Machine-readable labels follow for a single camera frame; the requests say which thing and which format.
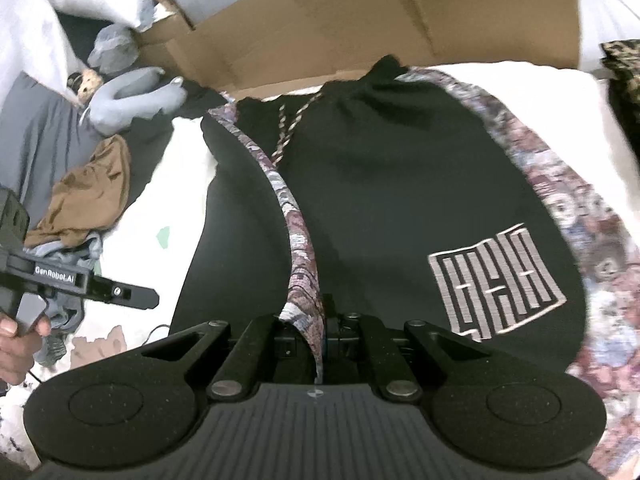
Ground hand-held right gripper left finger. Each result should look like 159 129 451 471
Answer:
141 315 289 403

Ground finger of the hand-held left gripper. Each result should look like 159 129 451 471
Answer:
91 274 161 312

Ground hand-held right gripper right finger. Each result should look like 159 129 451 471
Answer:
324 311 494 404

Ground black shorts with patterned trim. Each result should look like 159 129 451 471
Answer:
170 55 640 478

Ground person's left hand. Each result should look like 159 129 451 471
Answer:
0 316 53 387

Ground blue-grey denim cloth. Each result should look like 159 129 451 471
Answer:
25 232 106 366

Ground white bear print bedsheet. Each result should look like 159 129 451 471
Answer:
0 60 640 471

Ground brown garment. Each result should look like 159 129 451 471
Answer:
25 134 132 249

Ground grey cloth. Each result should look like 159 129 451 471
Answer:
0 71 103 211

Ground grey plush toy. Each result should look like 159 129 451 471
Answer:
86 24 187 137

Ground brown cardboard box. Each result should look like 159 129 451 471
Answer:
140 0 582 102

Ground leopard print cloth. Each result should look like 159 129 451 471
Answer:
599 39 640 136

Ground black cable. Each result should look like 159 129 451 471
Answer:
142 324 173 348

